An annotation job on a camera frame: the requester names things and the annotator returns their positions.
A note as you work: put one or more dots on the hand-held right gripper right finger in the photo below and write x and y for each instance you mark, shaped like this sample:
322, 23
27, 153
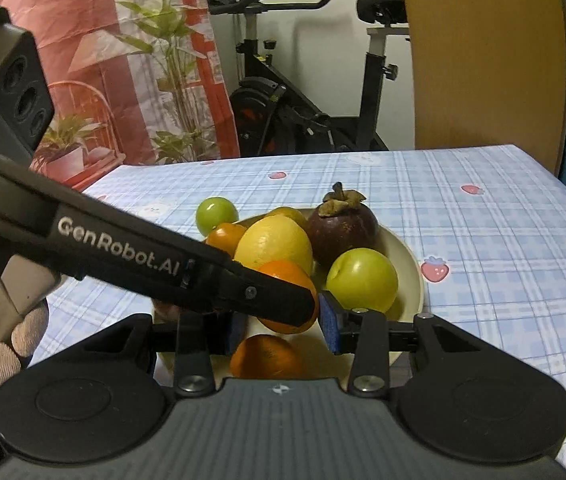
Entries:
330, 325

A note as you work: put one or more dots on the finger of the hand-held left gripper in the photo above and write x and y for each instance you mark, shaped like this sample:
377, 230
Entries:
273, 300

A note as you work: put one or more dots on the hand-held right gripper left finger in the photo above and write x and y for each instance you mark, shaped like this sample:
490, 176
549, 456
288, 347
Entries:
233, 332

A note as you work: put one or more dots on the small orange tangerine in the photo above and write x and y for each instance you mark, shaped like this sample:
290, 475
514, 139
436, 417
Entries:
288, 275

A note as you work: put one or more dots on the yellow apple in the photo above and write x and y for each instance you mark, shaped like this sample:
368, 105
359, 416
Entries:
273, 245

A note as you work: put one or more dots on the yellow-green plum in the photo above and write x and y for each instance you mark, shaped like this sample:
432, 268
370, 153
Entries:
363, 280

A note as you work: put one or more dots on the red apple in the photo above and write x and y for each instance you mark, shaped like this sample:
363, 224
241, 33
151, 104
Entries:
168, 312

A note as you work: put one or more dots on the greenish orange tangerine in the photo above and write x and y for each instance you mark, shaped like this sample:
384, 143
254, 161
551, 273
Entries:
288, 216

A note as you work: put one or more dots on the beige round plate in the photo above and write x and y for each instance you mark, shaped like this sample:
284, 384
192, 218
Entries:
408, 270

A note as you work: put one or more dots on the dark purple mangosteen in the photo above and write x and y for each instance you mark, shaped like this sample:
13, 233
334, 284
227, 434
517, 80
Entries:
343, 230

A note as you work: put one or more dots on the green plum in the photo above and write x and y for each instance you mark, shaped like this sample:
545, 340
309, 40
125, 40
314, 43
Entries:
215, 216

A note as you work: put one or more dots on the blue checked tablecloth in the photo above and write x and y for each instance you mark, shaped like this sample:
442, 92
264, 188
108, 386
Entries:
488, 240

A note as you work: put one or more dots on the black exercise bike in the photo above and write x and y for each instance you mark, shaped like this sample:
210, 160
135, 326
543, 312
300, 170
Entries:
283, 120

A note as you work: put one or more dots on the red printed backdrop cloth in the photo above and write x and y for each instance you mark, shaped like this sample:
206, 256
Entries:
113, 35

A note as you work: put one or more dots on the wooden board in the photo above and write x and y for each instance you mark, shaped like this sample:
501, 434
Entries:
488, 60

